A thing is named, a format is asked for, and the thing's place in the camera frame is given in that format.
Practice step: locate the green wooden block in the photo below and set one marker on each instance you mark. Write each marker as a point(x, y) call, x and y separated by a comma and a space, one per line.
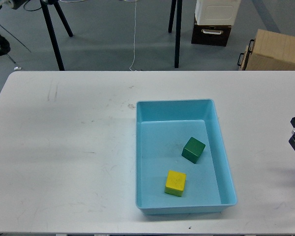
point(193, 150)

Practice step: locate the yellow wooden block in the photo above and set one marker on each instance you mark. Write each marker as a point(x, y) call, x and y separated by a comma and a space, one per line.
point(175, 183)

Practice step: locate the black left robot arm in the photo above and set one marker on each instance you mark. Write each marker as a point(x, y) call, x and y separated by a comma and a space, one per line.
point(13, 4)

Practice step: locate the light blue plastic box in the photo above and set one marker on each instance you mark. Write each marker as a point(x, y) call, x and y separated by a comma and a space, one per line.
point(162, 130)

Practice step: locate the white appliance box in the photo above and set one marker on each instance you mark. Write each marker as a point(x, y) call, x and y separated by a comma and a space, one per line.
point(216, 12)

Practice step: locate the black right table legs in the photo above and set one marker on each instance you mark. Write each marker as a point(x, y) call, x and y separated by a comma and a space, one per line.
point(176, 10)

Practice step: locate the black table legs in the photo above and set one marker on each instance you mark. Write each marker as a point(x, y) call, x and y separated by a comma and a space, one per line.
point(44, 6)
point(176, 10)

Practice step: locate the black left table legs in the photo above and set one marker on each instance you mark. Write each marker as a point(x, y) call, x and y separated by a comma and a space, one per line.
point(44, 6)

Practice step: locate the dark drawer box with handle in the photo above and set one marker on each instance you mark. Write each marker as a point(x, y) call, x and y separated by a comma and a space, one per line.
point(213, 35)

